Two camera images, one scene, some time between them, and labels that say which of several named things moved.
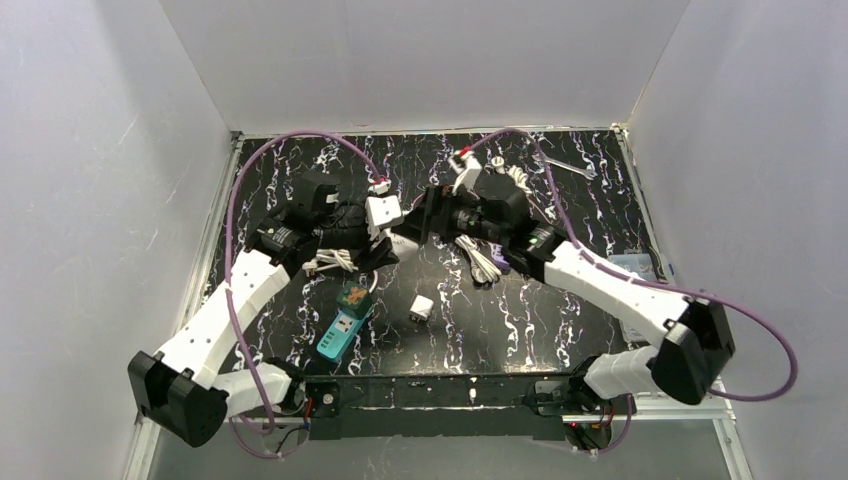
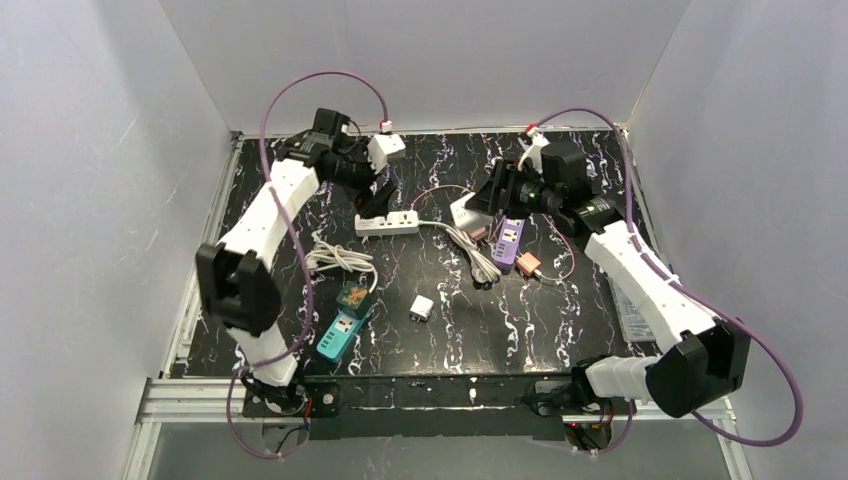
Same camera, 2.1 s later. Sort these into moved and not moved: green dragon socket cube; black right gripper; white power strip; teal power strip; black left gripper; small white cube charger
Moved: white power strip; black left gripper; black right gripper
Not moved: teal power strip; green dragon socket cube; small white cube charger
